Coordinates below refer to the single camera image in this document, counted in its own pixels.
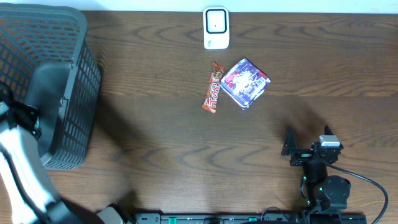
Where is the orange Top chocolate bar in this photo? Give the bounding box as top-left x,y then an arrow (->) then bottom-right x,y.
201,62 -> 225,114

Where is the grey plastic mesh basket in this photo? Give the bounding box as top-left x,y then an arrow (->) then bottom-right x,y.
1,3 -> 101,170

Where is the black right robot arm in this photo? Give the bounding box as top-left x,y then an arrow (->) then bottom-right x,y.
281,126 -> 351,223

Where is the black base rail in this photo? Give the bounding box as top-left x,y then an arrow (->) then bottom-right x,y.
134,212 -> 367,224

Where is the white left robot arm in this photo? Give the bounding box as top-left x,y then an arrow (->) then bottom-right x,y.
1,83 -> 130,224

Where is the purple snack pack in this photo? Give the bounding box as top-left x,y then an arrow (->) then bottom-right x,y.
221,58 -> 271,110

